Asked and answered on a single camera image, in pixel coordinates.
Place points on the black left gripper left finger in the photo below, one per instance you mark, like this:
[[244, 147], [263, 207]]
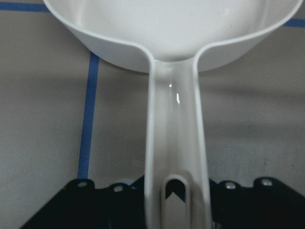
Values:
[[80, 205]]

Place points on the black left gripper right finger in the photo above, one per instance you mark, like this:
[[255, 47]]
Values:
[[268, 204]]

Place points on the beige plastic dustpan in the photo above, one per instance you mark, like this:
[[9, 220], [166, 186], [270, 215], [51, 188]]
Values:
[[172, 41]]

